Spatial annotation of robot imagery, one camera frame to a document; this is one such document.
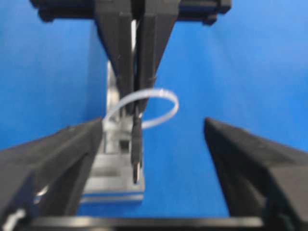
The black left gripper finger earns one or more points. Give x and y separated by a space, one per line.
47 176
113 20
259 177
155 27

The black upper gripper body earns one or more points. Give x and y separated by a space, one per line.
205 11

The aluminium extrusion frame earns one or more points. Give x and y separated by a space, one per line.
111 179

